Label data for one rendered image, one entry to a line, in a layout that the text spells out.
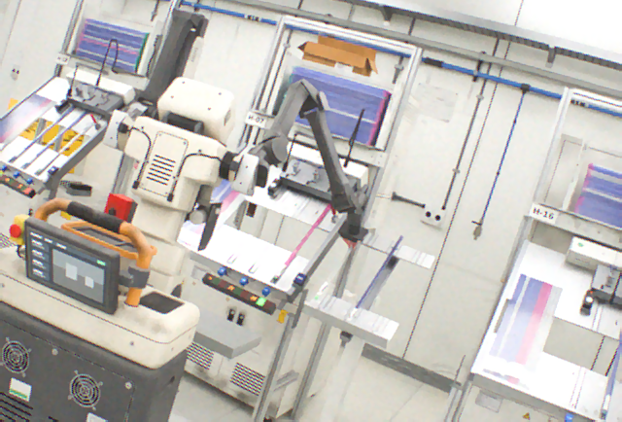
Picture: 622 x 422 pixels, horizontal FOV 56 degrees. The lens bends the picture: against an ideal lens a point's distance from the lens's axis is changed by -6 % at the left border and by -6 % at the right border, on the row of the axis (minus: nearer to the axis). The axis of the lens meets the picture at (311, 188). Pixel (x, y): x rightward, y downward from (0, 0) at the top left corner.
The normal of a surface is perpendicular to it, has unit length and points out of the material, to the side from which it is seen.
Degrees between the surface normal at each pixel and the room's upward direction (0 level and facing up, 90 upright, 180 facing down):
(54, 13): 90
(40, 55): 90
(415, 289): 90
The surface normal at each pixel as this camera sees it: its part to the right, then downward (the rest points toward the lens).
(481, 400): -0.38, -0.06
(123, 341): -0.16, 0.02
